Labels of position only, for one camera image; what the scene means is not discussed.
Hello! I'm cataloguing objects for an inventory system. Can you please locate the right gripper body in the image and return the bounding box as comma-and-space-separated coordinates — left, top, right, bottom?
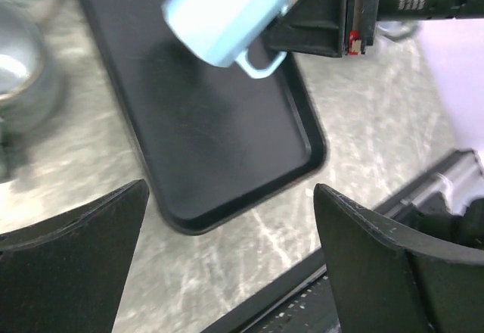
343, 0, 379, 55

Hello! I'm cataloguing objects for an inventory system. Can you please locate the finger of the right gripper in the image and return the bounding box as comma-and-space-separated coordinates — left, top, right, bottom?
265, 0, 347, 58

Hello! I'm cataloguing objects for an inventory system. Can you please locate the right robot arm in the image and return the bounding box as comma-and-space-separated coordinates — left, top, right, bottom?
267, 0, 483, 332

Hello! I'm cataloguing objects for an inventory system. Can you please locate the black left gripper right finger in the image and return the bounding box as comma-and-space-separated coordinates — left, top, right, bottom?
314, 184, 483, 332

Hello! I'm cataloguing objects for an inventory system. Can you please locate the aluminium rail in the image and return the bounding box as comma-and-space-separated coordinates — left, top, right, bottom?
402, 151, 483, 216

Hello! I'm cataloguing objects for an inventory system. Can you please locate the light blue mug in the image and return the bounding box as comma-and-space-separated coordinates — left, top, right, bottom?
161, 0, 289, 79

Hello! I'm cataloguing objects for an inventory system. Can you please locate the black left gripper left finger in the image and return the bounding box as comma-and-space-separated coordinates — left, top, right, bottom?
1, 179, 149, 332

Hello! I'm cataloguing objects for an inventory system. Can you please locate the black tray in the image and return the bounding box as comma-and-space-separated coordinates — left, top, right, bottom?
80, 0, 327, 235

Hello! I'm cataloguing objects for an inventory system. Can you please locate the grey mug white rim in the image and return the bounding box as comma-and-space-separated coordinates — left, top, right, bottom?
1, 0, 64, 134

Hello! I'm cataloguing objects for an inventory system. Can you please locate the pale grey mug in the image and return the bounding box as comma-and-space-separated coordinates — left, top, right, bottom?
377, 21, 420, 42

